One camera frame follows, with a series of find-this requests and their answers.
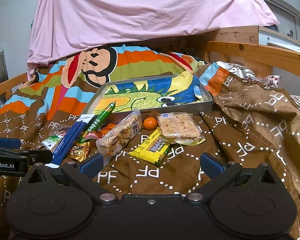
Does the floral silver quilt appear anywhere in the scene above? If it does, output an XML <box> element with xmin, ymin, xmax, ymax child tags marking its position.
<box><xmin>216</xmin><ymin>61</ymin><xmax>300</xmax><ymax>106</ymax></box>

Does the pink bed sheet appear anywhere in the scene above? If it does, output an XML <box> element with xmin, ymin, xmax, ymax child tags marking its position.
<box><xmin>27</xmin><ymin>0</ymin><xmax>279</xmax><ymax>75</ymax></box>

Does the small orange mandarin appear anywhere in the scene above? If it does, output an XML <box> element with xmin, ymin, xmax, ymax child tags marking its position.
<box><xmin>143</xmin><ymin>117</ymin><xmax>158</xmax><ymax>131</ymax></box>

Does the nut bar clear wrapper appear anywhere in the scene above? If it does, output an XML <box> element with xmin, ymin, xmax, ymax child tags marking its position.
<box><xmin>96</xmin><ymin>109</ymin><xmax>142</xmax><ymax>166</ymax></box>

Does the white green vegetable snack bag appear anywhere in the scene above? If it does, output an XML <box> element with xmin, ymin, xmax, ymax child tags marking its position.
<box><xmin>41</xmin><ymin>126</ymin><xmax>70</xmax><ymax>152</ymax></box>

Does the orange chicken foot pack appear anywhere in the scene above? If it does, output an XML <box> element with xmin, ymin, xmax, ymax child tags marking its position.
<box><xmin>78</xmin><ymin>123</ymin><xmax>116</xmax><ymax>143</ymax></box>

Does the rice cracker clear pack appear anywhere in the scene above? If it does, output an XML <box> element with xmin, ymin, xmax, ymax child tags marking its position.
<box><xmin>157</xmin><ymin>112</ymin><xmax>205</xmax><ymax>146</ymax></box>

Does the blue white snack bar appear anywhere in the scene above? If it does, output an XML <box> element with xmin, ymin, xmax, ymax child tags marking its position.
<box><xmin>46</xmin><ymin>114</ymin><xmax>94</xmax><ymax>168</ymax></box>

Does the wooden cabinet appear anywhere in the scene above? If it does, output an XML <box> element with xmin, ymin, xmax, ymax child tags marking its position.
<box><xmin>205</xmin><ymin>25</ymin><xmax>300</xmax><ymax>48</ymax></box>

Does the metal tray with dinosaur cloth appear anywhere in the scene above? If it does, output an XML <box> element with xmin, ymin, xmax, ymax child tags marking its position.
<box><xmin>82</xmin><ymin>72</ymin><xmax>213</xmax><ymax>123</ymax></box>

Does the brown monkey print blanket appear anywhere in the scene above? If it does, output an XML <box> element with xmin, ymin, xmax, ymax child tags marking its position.
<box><xmin>0</xmin><ymin>45</ymin><xmax>300</xmax><ymax>239</ymax></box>

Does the green sausage stick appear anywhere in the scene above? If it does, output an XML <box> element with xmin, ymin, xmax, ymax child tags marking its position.
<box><xmin>82</xmin><ymin>101</ymin><xmax>116</xmax><ymax>141</ymax></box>

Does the gold foil snack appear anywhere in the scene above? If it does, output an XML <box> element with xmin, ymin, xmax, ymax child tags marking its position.
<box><xmin>66</xmin><ymin>141</ymin><xmax>90</xmax><ymax>162</ymax></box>

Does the yellow snack pack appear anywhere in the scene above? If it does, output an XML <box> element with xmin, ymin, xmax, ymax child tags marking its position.
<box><xmin>130</xmin><ymin>127</ymin><xmax>170</xmax><ymax>166</ymax></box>

